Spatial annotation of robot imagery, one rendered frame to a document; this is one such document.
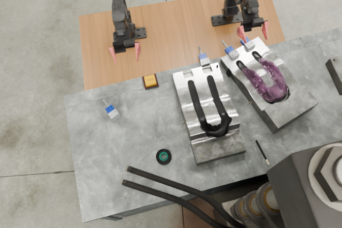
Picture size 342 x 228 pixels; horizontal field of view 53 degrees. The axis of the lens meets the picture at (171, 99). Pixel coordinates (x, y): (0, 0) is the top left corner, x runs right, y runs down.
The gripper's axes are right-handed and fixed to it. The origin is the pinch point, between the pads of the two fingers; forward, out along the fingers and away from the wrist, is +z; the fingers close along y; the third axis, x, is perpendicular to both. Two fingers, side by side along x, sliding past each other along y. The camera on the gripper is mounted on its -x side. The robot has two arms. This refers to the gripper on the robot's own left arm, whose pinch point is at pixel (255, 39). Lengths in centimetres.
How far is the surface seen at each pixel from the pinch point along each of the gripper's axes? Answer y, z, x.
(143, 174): -63, 47, 34
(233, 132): -13.4, 33.2, 33.5
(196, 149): -34, 39, 34
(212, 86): -19.3, 6.9, 31.9
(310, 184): -24, 71, -82
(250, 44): 6.7, -14.1, 32.0
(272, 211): -20, 74, -35
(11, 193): -170, 31, 120
